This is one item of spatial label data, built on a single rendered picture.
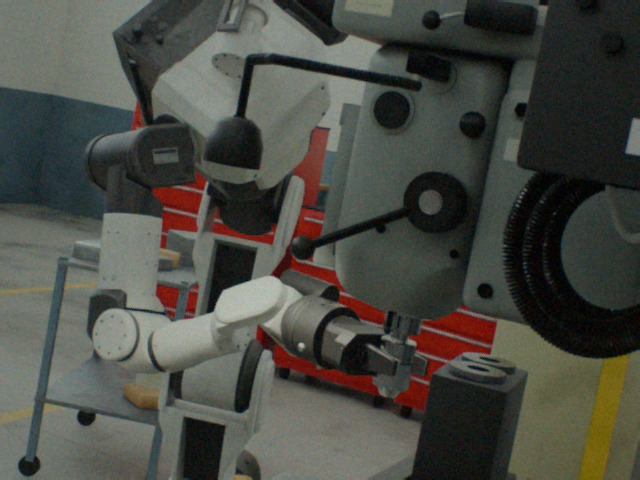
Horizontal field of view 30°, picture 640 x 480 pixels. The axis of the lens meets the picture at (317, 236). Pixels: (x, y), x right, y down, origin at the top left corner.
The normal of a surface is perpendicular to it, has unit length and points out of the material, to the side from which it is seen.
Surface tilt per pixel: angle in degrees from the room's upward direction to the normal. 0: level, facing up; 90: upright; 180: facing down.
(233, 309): 58
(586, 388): 90
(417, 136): 90
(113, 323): 83
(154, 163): 77
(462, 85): 90
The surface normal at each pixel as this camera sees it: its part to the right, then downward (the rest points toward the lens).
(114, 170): -0.74, -0.13
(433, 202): -0.42, 0.02
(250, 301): -0.53, -0.58
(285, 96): 0.50, 0.11
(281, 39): -0.02, -0.45
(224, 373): -0.11, -0.08
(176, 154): 0.66, -0.04
